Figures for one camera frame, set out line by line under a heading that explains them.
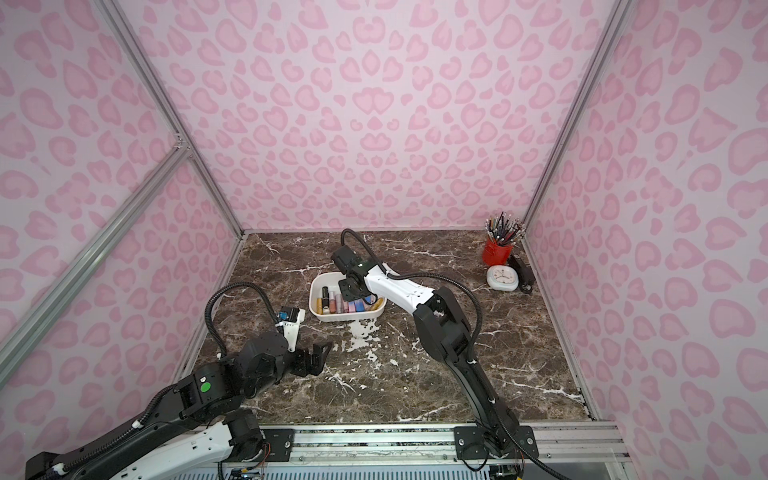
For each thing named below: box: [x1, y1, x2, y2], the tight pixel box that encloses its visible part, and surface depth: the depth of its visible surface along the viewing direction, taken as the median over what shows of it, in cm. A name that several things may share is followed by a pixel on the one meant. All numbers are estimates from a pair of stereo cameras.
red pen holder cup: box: [482, 238, 513, 267], surface depth 106 cm
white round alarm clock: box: [486, 264, 519, 292], surface depth 105 cm
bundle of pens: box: [485, 211, 526, 245], surface depth 100 cm
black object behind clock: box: [508, 254, 536, 294], surface depth 104 cm
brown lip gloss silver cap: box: [329, 291, 337, 314], surface depth 100 cm
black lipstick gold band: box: [322, 286, 330, 309], surface depth 100 cm
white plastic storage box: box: [308, 271, 387, 321], surface depth 99 cm
